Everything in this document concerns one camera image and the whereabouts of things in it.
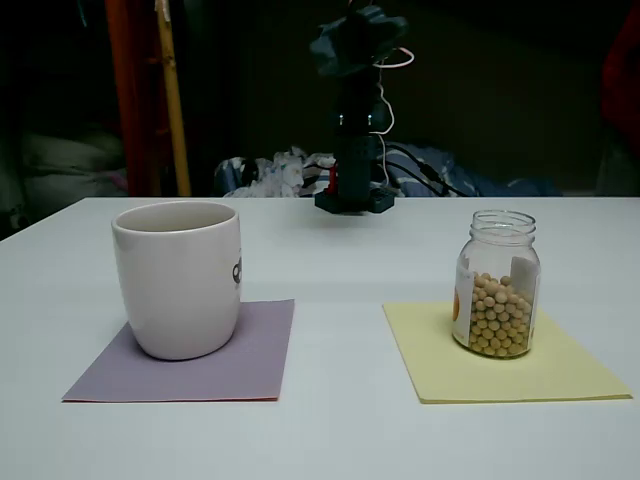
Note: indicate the glass jar with label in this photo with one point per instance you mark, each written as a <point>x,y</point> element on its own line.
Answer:
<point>500,240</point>

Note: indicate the yellow beans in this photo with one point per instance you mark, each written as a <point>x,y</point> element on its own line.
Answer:
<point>500,320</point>

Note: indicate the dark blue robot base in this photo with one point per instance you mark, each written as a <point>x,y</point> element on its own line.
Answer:
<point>382,202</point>

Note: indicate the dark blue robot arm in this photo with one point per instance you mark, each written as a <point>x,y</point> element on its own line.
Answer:
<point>355,165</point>

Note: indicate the red table clamp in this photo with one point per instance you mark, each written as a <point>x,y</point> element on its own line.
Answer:
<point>334,180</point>

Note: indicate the patterned bed quilt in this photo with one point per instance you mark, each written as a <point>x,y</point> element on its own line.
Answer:
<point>475,182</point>

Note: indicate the yellow bamboo stick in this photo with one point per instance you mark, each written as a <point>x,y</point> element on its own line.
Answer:
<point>175,115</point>

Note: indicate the white ceramic mug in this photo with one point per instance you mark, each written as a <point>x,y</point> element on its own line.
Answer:
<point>175,280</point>

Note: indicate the white bedding bundle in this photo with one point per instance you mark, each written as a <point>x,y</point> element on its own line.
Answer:
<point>60,160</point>

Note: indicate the purple paper mat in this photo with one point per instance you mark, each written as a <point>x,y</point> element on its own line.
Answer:
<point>250,360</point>

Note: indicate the yellow paper mat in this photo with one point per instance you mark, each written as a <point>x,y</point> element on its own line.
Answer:
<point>550,370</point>

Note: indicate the orange wooden post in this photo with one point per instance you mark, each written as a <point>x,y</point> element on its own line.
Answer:
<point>130,100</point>

